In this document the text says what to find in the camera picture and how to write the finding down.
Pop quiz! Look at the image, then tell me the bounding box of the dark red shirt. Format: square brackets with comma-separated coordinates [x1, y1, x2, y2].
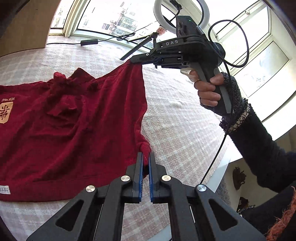
[1, 62, 151, 202]

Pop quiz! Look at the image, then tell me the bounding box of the black sleeved right forearm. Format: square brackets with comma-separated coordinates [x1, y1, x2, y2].
[220, 72, 295, 193]

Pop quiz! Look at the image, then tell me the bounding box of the person's right hand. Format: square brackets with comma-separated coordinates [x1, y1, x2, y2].
[181, 68, 225, 107]

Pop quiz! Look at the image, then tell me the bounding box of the black mini tripod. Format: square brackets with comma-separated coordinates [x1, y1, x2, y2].
[120, 32, 159, 61]

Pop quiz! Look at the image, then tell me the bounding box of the pink plaid table cloth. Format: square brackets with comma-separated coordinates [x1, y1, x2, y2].
[1, 42, 224, 240]

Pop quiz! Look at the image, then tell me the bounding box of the large wooden board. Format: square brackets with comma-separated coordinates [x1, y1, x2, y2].
[1, 0, 60, 56]

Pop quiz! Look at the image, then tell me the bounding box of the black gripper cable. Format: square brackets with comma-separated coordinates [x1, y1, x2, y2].
[200, 19, 250, 185]

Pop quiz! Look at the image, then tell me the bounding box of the white ring light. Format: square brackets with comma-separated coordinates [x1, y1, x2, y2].
[153, 0, 211, 35]

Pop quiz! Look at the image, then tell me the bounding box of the ring light cable with remote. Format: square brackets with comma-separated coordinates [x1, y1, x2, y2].
[46, 21, 163, 46]

